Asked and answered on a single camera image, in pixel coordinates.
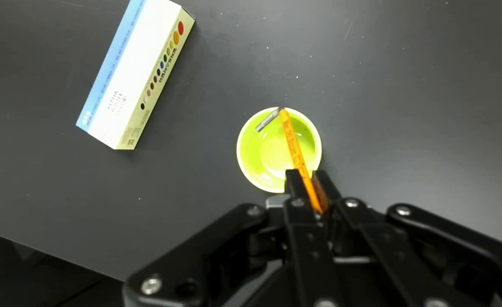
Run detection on thin orange pen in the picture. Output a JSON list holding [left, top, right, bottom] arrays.
[[254, 105, 327, 216]]

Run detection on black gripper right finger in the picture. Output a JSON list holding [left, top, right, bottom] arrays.
[[314, 166, 502, 307]]

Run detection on white blue rectangular box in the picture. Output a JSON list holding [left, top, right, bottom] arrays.
[[75, 0, 198, 151]]

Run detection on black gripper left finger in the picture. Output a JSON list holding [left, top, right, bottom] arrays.
[[121, 166, 344, 307]]

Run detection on yellow green mug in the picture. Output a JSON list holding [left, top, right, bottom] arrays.
[[235, 105, 324, 194]]

